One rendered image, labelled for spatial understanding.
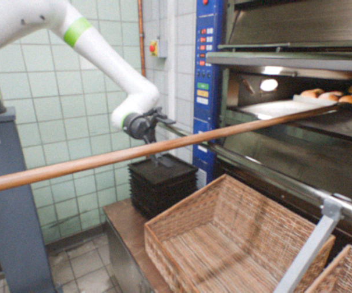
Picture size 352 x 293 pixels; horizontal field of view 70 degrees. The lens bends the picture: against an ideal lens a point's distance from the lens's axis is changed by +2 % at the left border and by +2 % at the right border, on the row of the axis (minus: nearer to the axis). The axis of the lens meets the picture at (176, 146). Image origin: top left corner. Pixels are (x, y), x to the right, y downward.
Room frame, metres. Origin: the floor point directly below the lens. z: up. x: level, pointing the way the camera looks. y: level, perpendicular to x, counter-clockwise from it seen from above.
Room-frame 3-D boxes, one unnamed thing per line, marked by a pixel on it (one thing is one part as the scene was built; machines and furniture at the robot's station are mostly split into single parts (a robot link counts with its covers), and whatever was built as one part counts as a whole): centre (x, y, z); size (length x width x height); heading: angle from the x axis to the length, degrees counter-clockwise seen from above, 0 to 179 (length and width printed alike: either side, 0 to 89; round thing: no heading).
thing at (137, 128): (0.82, 0.10, 1.19); 0.09 x 0.07 x 0.08; 33
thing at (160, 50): (1.70, 0.11, 1.46); 0.10 x 0.07 x 0.10; 33
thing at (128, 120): (0.88, 0.14, 1.19); 0.12 x 0.06 x 0.09; 123
